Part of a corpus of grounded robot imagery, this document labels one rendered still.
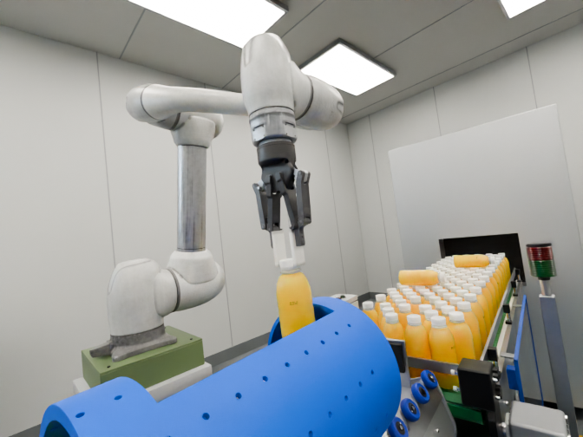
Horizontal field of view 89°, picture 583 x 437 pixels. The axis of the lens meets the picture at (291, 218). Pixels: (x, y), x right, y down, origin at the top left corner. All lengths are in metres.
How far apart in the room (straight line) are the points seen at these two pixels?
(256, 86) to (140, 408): 0.50
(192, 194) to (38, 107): 2.54
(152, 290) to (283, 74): 0.75
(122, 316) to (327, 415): 0.74
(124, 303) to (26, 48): 2.99
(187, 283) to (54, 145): 2.50
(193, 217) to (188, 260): 0.15
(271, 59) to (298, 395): 0.54
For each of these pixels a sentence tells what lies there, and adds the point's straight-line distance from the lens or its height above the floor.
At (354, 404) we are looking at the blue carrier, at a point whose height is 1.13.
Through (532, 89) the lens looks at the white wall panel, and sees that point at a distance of 5.09.
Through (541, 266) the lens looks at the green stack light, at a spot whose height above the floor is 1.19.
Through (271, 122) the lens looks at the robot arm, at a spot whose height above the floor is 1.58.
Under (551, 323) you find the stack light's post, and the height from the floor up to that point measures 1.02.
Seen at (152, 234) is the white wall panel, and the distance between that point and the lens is 3.40.
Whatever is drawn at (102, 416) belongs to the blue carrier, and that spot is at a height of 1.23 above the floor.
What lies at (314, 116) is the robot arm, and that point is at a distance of 0.69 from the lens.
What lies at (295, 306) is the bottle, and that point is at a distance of 0.56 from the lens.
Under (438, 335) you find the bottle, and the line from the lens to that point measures 0.99.
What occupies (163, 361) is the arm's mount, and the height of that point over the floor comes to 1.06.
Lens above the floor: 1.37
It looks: 3 degrees up
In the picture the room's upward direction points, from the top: 7 degrees counter-clockwise
